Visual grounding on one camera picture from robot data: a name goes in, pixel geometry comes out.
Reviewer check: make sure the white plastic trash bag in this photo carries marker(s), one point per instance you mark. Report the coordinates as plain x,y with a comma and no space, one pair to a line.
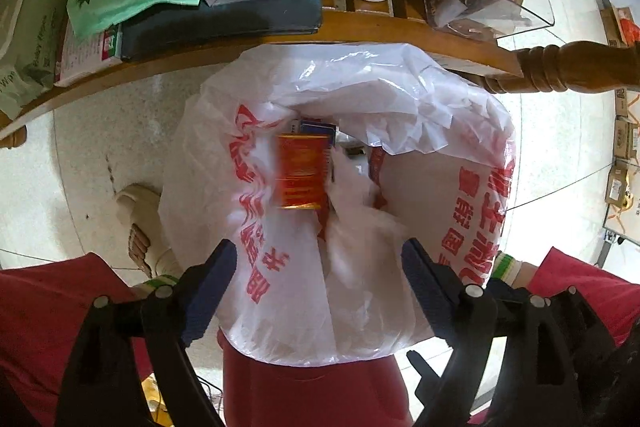
314,287

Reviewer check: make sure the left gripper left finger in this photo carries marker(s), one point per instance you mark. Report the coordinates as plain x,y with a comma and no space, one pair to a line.
182,313

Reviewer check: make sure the dark blue book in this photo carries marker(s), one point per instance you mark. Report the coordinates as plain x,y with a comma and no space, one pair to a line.
169,27

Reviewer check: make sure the red cigarette box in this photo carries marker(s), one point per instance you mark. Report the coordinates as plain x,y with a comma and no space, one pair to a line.
302,167

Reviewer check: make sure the wooden shelf under table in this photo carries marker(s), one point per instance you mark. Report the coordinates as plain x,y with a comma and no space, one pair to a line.
581,66

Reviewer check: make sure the beige slipper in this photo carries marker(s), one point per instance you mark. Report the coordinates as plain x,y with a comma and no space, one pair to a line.
137,211

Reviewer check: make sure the cardboard boxes on floor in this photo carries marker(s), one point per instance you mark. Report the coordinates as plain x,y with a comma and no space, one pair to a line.
622,31

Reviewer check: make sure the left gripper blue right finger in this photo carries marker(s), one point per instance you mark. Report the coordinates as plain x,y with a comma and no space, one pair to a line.
462,314

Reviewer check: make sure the red trousers leg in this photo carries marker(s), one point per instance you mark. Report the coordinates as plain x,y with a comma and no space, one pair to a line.
42,311

